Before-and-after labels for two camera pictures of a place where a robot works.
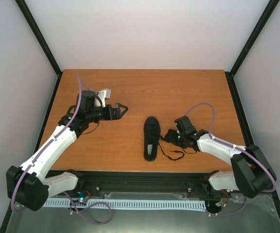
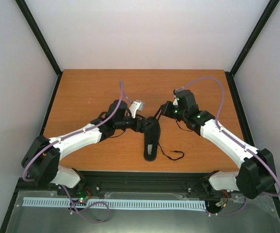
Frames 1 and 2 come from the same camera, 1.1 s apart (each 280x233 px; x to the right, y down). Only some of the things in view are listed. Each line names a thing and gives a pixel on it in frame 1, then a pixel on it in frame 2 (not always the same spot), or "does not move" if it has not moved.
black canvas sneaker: [151, 136] does not move
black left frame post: [35, 30] does not move
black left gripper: [110, 116] to [143, 124]
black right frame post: [230, 75] does not move
